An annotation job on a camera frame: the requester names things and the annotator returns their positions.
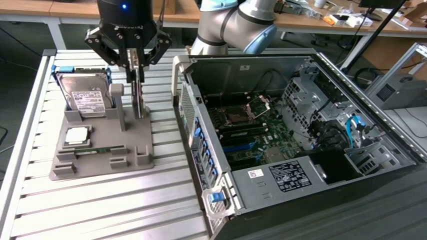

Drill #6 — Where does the hard disk in blue carrier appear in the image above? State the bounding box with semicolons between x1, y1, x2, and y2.
51;64;119;119

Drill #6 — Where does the green RAM stick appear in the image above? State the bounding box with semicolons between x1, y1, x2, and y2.
73;147;114;156

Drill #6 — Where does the black stand pole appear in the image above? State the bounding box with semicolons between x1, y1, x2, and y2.
339;0;410;74

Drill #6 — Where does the silver CPU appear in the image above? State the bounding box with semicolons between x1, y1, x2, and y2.
64;127;92;146

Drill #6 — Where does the black coiled cable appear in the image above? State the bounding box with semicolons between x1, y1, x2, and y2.
352;67;382;87

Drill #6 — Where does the aluminium frame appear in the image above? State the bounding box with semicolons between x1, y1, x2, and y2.
392;41;427;76

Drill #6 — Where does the cardboard box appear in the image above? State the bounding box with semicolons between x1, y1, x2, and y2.
159;0;178;15

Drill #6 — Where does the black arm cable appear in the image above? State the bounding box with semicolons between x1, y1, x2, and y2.
156;0;168;29

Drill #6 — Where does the CPU socket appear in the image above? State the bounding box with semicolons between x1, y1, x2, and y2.
222;106;255;127

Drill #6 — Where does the grey equipment box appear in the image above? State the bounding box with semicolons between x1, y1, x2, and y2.
364;72;427;111

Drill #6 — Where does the blue expansion slot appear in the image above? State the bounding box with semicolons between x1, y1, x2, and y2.
222;142;256;154

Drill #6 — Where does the black monitor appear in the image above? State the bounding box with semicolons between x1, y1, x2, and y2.
358;0;407;22

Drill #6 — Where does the blue data wire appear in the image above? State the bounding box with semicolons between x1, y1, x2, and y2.
346;113;367;151

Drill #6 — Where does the brown cardboard stand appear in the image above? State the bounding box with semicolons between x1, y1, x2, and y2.
402;0;427;25

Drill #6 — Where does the grey parts rack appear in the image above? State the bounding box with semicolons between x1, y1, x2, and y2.
48;82;156;181

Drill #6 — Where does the green motherboard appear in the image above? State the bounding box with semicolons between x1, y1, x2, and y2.
206;94;307;171

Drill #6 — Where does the metal disk bay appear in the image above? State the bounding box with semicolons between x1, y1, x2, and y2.
343;143;392;176

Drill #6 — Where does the orange and white box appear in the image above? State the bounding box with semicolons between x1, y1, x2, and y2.
324;13;350;26

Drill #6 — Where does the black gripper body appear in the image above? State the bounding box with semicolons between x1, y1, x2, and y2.
96;0;159;51

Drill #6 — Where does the wooden desk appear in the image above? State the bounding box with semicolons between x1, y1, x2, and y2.
0;0;202;51
275;0;427;73

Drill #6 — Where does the black graphics card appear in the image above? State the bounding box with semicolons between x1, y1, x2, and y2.
128;48;148;120

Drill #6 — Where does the grey power supply unit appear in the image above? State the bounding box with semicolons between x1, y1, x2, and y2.
230;156;364;214

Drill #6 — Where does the black power wire bundle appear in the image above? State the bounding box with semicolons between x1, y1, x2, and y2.
306;119;350;152

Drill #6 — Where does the open PC case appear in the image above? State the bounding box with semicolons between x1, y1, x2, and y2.
171;53;427;240

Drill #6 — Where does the grey chipset heatsink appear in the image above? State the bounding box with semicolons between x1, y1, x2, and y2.
264;146;290;161

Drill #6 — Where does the metal socket cover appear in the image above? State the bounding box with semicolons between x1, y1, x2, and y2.
244;94;274;118

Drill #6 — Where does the grey metal device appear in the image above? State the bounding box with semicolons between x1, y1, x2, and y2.
275;0;310;15

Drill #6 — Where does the metal drive cage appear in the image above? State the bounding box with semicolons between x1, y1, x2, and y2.
283;74;336;120

